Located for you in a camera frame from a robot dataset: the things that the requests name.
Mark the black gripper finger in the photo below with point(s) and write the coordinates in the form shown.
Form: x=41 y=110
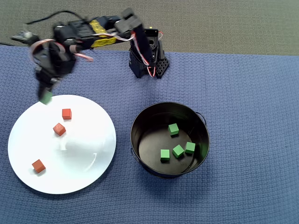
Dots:
x=44 y=87

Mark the red cube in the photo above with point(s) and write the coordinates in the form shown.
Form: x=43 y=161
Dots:
x=66 y=114
x=59 y=129
x=38 y=165

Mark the blue woven table cloth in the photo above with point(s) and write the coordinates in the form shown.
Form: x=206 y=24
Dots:
x=233 y=116

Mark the wrist camera board with mount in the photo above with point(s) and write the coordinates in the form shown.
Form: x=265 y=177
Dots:
x=23 y=35

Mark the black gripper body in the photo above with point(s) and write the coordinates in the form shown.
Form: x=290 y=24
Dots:
x=46 y=79

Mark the black metal bucket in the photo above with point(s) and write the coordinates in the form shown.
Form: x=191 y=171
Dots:
x=151 y=165

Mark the white round plate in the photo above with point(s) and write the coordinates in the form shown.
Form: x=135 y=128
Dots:
x=81 y=163

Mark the green cube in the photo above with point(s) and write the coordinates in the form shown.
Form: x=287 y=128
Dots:
x=190 y=147
x=173 y=129
x=178 y=151
x=47 y=99
x=165 y=155

